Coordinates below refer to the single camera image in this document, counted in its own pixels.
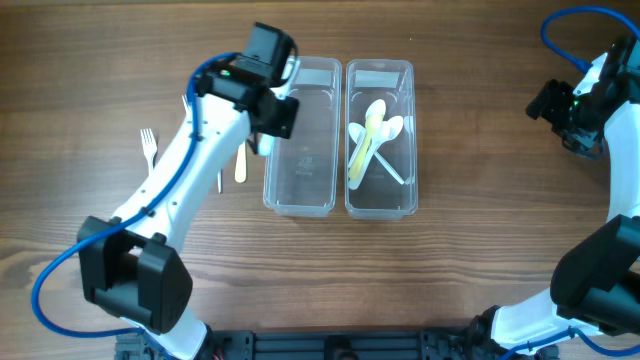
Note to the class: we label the white fork thick handle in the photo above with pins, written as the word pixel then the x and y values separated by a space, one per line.
pixel 266 145

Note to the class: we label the yellow plastic spoon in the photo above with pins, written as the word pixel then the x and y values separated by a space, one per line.
pixel 373 119

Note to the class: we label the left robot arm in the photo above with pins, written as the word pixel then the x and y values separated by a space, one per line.
pixel 131 267

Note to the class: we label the clear plastic container right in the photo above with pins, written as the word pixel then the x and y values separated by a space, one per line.
pixel 380 196

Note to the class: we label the white plastic spoon thick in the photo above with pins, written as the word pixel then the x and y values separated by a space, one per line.
pixel 354 184

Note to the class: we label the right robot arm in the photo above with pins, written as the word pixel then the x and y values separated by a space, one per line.
pixel 594 289

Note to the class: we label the clear plastic container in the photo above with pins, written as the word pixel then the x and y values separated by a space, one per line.
pixel 380 196
pixel 301 172

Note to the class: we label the yellow plastic fork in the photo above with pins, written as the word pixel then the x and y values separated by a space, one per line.
pixel 240 174

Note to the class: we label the clear plastic container left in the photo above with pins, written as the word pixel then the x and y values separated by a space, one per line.
pixel 301 172

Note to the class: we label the white plastic fork large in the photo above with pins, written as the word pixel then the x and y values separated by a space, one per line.
pixel 186 104

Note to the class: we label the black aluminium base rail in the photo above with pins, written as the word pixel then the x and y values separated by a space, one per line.
pixel 427 344

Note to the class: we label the white plastic spoon slim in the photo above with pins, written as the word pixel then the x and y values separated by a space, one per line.
pixel 356 132

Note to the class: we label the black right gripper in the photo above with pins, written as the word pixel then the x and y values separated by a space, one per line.
pixel 542 100

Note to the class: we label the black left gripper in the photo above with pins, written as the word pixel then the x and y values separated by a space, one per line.
pixel 279 118

